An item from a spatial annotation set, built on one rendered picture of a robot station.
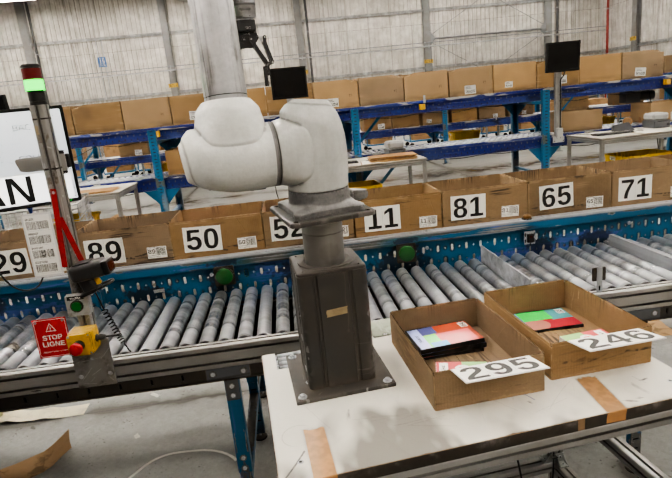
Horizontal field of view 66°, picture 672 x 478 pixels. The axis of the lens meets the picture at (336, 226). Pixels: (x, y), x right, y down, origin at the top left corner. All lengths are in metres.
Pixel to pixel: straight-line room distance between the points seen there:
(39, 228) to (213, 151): 0.75
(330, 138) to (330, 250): 0.28
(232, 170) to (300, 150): 0.16
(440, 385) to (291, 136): 0.67
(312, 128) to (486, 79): 6.07
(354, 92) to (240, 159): 5.63
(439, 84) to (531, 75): 1.23
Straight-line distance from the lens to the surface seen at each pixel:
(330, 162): 1.24
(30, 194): 1.87
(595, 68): 7.89
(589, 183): 2.61
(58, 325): 1.85
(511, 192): 2.44
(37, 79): 1.73
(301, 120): 1.23
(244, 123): 1.20
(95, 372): 1.89
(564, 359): 1.45
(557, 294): 1.84
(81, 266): 1.71
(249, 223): 2.25
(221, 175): 1.20
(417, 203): 2.30
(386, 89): 6.84
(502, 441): 1.26
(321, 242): 1.30
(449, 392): 1.30
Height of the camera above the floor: 1.48
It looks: 13 degrees down
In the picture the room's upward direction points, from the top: 6 degrees counter-clockwise
